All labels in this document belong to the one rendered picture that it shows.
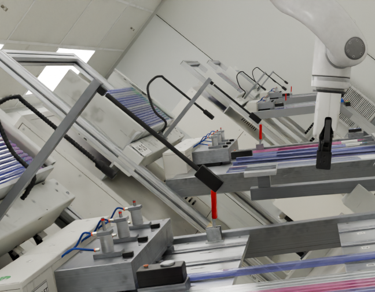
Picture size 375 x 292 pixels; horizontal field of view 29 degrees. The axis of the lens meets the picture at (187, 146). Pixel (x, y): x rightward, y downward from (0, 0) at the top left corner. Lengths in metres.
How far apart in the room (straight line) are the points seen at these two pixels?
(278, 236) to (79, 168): 1.02
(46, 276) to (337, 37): 0.76
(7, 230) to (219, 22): 7.78
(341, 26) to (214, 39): 7.46
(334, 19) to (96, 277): 0.72
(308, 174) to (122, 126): 0.64
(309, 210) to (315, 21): 4.44
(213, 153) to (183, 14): 6.50
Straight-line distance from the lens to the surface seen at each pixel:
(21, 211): 1.40
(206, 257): 1.39
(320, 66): 1.61
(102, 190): 2.38
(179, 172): 2.50
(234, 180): 2.29
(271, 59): 8.90
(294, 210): 5.91
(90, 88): 1.19
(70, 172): 2.40
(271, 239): 1.52
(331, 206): 5.91
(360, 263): 1.21
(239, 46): 8.93
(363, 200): 1.75
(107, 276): 1.21
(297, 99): 7.26
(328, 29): 1.53
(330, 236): 1.52
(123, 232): 1.36
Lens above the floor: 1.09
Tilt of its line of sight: 3 degrees up
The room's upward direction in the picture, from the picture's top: 51 degrees counter-clockwise
